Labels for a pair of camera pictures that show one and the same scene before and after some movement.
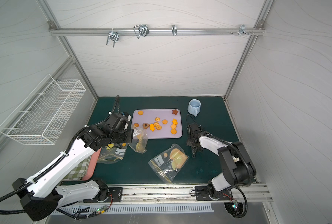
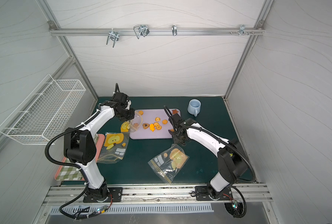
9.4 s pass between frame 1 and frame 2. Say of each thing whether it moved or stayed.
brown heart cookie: stayed
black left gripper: moved
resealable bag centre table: stayed
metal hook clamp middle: stayed
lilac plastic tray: stayed
